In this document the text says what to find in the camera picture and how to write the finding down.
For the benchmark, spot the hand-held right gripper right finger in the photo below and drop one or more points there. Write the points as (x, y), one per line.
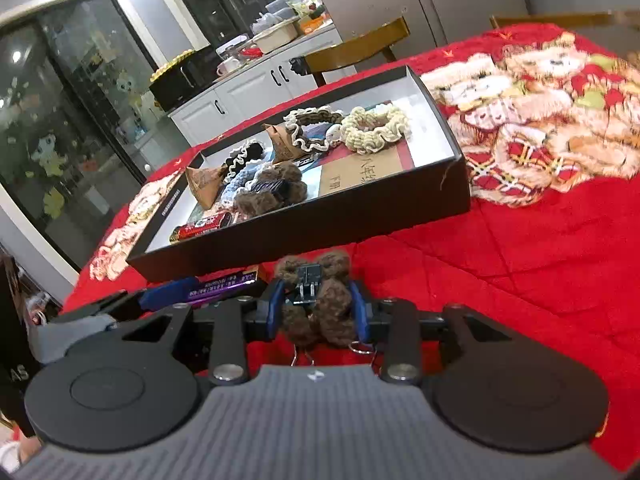
(361, 316)

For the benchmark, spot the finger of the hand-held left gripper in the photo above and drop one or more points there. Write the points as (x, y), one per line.
(167, 292)

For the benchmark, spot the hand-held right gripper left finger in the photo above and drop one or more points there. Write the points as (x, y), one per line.
(275, 307)

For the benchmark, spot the purple packet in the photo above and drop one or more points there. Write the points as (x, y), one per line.
(225, 282)

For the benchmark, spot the red packet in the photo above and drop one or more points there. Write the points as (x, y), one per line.
(200, 229)

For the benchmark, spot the black cardboard box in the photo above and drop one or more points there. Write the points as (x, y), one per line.
(325, 220)

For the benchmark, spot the brown paper packet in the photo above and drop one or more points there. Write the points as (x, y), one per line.
(205, 182)
(282, 142)

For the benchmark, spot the blue scrunchie with white lace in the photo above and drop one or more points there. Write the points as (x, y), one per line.
(240, 183)

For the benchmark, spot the black scrunchie with white lace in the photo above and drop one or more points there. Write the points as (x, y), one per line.
(250, 152)

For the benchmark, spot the cream knitted scrunchie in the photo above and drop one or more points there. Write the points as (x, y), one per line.
(381, 137)

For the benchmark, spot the brown scrunchie with white lace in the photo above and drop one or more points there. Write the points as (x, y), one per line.
(312, 114)

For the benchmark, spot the brown scrunchie in box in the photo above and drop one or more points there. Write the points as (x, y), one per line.
(295, 192)

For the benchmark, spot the red printed blanket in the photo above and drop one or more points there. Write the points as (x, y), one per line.
(500, 260)

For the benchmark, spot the glass sliding door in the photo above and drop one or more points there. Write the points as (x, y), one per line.
(75, 135)

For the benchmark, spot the black microwave oven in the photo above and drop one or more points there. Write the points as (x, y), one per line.
(175, 85)

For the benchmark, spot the white kitchen cabinet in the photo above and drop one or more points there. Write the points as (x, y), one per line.
(240, 92)

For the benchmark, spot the white cup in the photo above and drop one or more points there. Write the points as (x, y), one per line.
(227, 66)

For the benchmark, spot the red plastic bag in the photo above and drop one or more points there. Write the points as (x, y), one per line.
(250, 52)

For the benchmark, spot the beige basin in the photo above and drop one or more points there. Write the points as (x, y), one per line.
(275, 37)

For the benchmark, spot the wooden chair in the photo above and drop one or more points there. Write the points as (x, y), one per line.
(360, 45)
(550, 19)

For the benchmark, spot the orange box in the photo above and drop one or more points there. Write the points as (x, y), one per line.
(314, 24)

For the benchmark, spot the clear plastic containers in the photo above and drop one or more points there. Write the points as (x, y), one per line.
(272, 12)

